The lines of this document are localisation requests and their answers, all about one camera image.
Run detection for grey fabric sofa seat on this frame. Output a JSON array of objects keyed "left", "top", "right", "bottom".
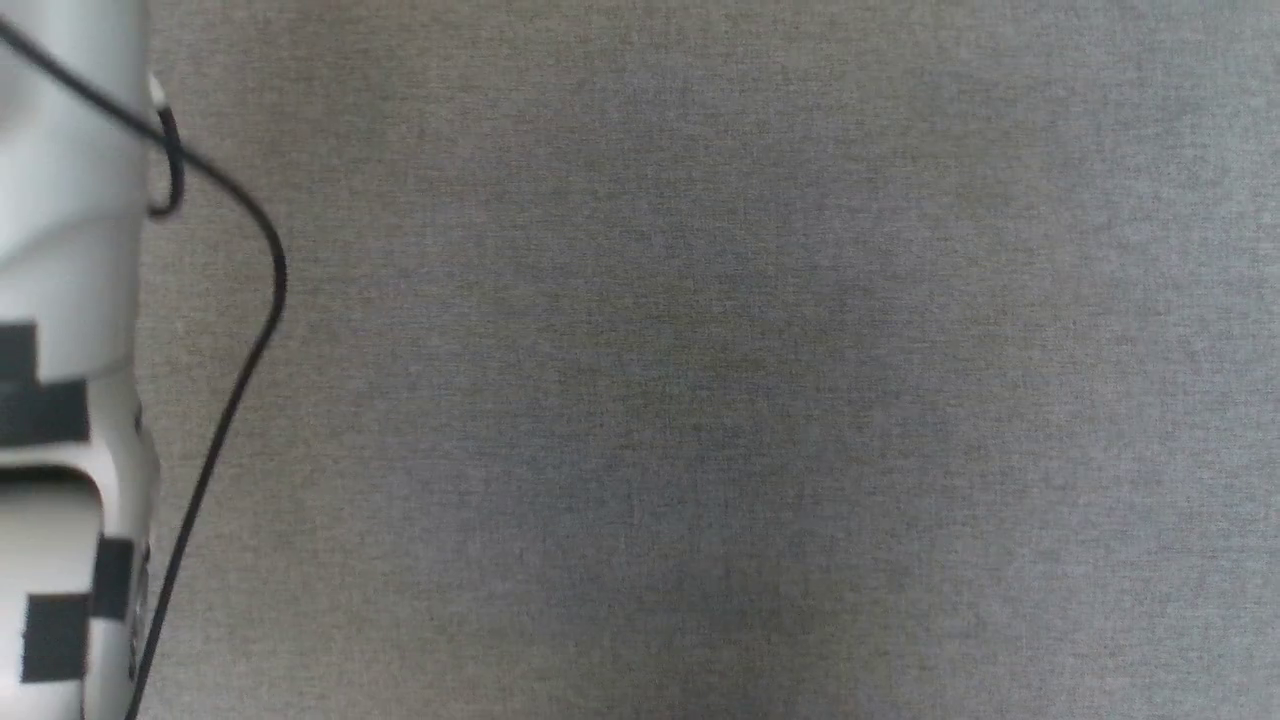
[{"left": 125, "top": 0, "right": 1280, "bottom": 720}]

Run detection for white robot arm with cable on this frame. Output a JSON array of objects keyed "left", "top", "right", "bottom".
[{"left": 0, "top": 18, "right": 290, "bottom": 720}]

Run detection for short black cable loop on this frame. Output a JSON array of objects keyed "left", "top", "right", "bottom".
[{"left": 147, "top": 76, "right": 187, "bottom": 220}]

